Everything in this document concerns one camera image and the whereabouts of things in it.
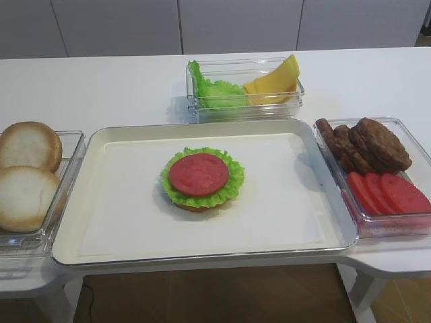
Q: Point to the lower white bun half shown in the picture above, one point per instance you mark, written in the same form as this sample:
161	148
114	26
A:
26	195

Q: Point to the white metal serving tray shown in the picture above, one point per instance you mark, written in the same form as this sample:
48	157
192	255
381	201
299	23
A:
78	213

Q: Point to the yellow cheese slices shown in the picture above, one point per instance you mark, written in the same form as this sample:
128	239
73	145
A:
276	87

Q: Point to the clear container patties and tomato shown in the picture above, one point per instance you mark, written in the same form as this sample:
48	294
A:
418	174

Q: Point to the brown meat patty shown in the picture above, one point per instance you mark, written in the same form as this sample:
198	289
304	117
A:
384	145
377	165
327	134
352	159

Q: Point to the clear container with buns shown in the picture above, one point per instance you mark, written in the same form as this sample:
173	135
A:
38	243

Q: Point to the upper white bun half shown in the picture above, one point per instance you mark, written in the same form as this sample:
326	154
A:
31	144

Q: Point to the clear container lettuce and cheese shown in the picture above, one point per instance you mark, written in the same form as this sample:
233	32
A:
239	72

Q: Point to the green lettuce in container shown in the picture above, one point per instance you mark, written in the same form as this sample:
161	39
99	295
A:
216	94

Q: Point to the middle red tomato slice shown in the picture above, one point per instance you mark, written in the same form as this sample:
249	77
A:
372	182

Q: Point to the front red tomato slice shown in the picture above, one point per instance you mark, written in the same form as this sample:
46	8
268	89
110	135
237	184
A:
403	196

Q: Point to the green lettuce leaf on bun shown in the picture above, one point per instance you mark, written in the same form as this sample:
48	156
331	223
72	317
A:
230	190

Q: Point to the bottom bun on tray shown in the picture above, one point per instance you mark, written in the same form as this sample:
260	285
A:
200	204

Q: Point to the back red tomato slice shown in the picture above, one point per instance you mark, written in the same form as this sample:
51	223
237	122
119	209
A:
357	184

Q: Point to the red tomato slice on burger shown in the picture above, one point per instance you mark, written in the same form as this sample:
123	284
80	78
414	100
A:
199	174

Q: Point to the white bun half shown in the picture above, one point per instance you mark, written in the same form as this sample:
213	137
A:
26	195
31	144

